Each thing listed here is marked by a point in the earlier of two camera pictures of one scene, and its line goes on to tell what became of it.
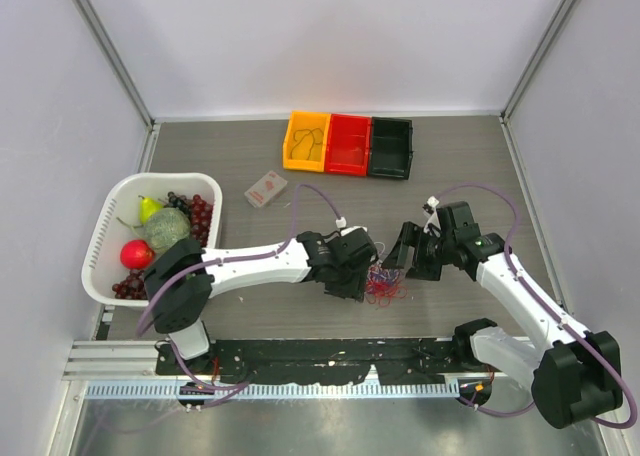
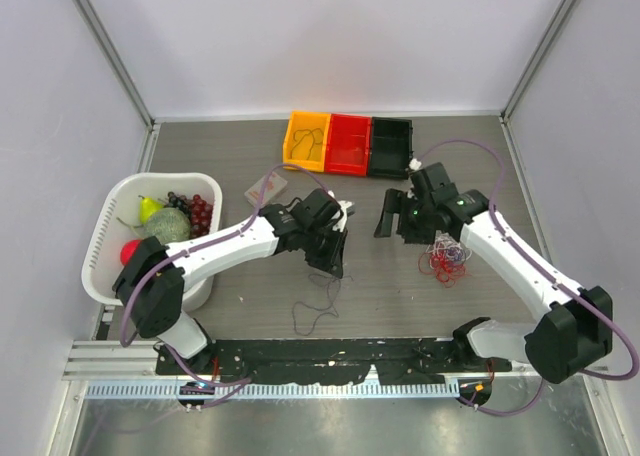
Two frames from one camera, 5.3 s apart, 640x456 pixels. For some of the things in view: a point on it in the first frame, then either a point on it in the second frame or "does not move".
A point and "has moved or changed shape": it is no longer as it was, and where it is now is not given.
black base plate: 309,361 does not move
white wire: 379,260 has moved or changed shape
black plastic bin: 390,148 does not move
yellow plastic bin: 306,139 does not move
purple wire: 384,275 -> 305,315
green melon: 167,227 does not move
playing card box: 265,190 does not move
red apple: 136,254 does not move
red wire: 382,292 has moved or changed shape
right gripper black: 411,234 -> 395,202
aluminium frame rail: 116,360 does not move
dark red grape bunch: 200,214 does not move
